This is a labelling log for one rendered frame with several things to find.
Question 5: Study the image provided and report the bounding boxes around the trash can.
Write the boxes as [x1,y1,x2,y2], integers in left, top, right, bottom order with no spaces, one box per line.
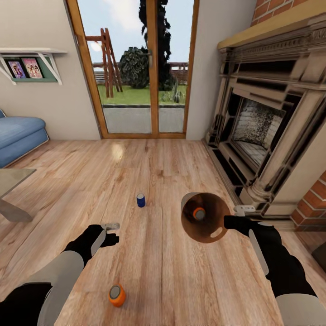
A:
[181,192,231,244]

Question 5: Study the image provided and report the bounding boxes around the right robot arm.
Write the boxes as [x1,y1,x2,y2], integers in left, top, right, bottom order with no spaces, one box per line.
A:
[224,205,326,326]

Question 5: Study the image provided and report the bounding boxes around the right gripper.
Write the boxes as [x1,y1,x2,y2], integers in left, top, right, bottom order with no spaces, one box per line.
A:
[224,216,250,233]

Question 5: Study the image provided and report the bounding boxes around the can of soda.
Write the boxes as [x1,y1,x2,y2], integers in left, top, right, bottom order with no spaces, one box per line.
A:
[108,202,206,307]
[137,193,145,207]
[186,203,204,220]

